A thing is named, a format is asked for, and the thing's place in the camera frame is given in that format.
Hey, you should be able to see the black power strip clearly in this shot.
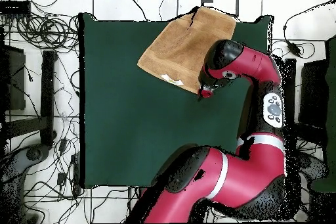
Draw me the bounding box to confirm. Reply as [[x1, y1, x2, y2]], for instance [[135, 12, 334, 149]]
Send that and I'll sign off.
[[70, 152, 81, 196]]

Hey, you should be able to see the dark flat box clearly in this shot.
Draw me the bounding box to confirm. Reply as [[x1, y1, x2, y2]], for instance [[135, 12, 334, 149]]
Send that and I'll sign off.
[[298, 59, 329, 130], [0, 43, 27, 112]]

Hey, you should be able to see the small black power adapter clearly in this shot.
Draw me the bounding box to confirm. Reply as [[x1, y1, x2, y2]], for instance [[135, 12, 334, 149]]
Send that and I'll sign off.
[[56, 172, 68, 185]]

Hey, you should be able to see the dark green table cloth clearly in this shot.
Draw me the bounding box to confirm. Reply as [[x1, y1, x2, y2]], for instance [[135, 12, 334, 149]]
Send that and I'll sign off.
[[78, 12, 275, 189]]

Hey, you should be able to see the black stand leg bar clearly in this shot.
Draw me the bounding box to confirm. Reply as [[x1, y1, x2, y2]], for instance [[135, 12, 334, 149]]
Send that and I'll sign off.
[[284, 57, 297, 125], [39, 49, 58, 147]]

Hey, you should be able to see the dark stand base foot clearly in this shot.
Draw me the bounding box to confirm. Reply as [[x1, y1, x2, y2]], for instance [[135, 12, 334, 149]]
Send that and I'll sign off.
[[297, 151, 329, 183], [0, 143, 52, 223]]

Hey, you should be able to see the black coiled cable bundle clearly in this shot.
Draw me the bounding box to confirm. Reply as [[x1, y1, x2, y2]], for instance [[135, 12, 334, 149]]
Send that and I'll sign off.
[[15, 13, 79, 51]]

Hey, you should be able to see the black flat device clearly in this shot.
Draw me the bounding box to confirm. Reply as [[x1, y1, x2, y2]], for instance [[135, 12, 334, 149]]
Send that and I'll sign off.
[[0, 0, 32, 16]]

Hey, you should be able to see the tan terry towel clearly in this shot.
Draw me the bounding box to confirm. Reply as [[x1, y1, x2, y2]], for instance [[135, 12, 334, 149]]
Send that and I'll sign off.
[[136, 6, 237, 95]]

